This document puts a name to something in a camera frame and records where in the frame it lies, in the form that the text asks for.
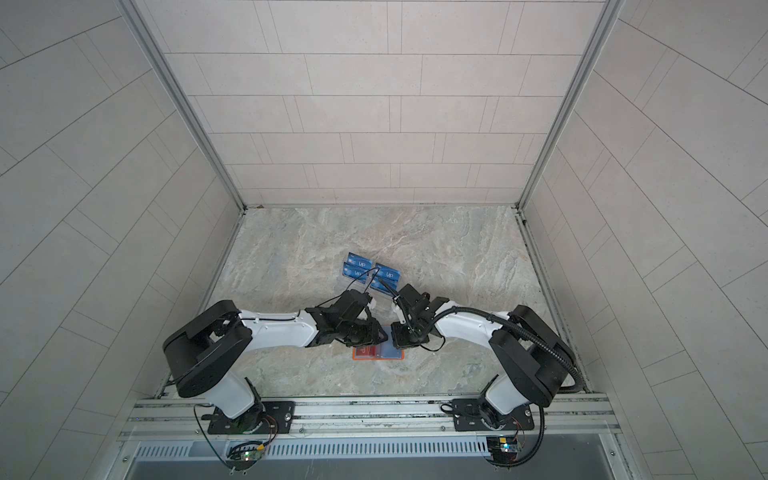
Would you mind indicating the orange card holder wallet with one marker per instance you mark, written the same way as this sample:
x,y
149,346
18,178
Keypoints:
x,y
384,351

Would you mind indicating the right circuit board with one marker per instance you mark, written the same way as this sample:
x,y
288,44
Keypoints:
x,y
503,451

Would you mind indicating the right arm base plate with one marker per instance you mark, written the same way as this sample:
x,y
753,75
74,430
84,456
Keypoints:
x,y
473,415

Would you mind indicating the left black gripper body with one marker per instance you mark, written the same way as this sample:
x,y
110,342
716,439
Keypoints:
x,y
358,333

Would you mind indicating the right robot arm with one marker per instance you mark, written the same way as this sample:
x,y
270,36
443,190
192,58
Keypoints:
x,y
537,363

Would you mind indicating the right clear card display stand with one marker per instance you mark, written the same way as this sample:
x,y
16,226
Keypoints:
x,y
385,279

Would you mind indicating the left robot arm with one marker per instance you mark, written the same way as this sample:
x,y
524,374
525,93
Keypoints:
x,y
202,353

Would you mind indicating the aluminium mounting rail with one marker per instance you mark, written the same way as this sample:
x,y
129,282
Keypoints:
x,y
363,416

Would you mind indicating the left circuit board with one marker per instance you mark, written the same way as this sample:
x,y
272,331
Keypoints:
x,y
243,456

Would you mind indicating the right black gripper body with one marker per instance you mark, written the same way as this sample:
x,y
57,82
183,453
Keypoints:
x,y
407,334

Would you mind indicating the circuit board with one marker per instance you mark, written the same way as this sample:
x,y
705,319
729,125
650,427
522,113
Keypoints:
x,y
243,456
503,451

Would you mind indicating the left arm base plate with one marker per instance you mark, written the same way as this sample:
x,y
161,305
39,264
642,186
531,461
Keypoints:
x,y
252,419

